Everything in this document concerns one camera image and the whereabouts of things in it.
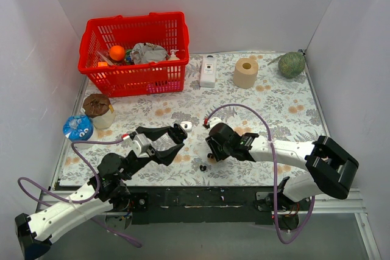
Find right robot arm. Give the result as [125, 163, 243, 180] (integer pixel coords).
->
[206, 118, 359, 211]

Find blue lid white container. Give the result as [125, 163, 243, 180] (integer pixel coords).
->
[63, 115, 98, 142]

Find orange small block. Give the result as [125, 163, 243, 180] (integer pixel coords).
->
[97, 62, 108, 67]

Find floral table mat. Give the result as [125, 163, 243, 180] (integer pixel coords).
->
[58, 52, 326, 188]

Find orange fruit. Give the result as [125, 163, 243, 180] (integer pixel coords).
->
[108, 45, 126, 61]

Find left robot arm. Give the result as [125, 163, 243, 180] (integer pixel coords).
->
[15, 124, 188, 259]

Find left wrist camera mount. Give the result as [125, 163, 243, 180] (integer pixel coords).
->
[122, 132, 151, 158]

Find black earbud charging case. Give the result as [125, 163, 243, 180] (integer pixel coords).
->
[168, 123, 188, 144]

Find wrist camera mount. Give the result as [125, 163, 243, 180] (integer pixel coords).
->
[122, 132, 151, 158]
[204, 117, 222, 129]

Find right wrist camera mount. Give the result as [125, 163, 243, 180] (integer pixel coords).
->
[204, 117, 222, 129]

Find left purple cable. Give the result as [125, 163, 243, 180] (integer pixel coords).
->
[17, 138, 144, 248]

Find red plastic shopping basket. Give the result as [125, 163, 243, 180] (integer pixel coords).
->
[78, 12, 190, 97]

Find white earbud charging case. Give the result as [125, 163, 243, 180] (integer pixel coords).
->
[180, 121, 193, 133]

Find white pump bottle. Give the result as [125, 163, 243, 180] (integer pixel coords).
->
[168, 49, 180, 61]

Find crumpled grey cloth bag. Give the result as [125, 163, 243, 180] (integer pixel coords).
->
[130, 43, 168, 65]

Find beige toilet paper roll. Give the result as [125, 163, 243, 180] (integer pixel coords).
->
[233, 58, 258, 89]

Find green melon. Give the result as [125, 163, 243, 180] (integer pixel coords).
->
[278, 52, 305, 79]

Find black base bar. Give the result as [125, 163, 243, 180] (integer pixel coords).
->
[94, 185, 301, 230]

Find brown lid cream cup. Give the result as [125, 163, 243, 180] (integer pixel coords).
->
[82, 94, 116, 129]

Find clear plastic bag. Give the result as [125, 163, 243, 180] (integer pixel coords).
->
[95, 50, 118, 66]

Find white rectangular box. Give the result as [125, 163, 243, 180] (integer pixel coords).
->
[200, 55, 217, 88]

